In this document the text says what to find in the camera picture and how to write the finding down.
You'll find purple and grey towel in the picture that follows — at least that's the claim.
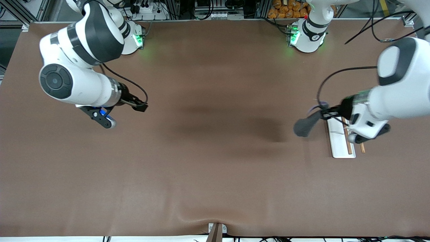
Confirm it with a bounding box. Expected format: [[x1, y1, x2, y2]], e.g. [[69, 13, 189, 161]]
[[293, 100, 331, 137]]

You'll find white rectangular tray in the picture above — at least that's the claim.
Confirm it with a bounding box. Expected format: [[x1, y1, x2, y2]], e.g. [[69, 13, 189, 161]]
[[327, 116, 366, 159]]

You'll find white power strip with plugs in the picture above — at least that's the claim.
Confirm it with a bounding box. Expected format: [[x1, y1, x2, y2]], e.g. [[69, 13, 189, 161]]
[[129, 0, 168, 21]]

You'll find brown table cover mat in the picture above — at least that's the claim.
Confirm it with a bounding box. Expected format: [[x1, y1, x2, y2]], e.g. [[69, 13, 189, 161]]
[[0, 18, 430, 237]]

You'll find pile of orange items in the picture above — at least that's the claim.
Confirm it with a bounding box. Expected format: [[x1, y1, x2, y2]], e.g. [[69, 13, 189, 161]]
[[268, 0, 311, 19]]

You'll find brown wooden strip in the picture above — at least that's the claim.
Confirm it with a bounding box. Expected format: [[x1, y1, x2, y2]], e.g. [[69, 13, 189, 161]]
[[206, 223, 223, 242]]

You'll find aluminium frame post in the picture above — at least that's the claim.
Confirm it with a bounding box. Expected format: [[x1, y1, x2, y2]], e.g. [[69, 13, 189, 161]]
[[169, 0, 184, 19], [30, 0, 51, 22], [256, 0, 270, 18]]

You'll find small metal bracket plate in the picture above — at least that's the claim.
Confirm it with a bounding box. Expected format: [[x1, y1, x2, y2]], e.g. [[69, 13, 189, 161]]
[[208, 223, 227, 234]]

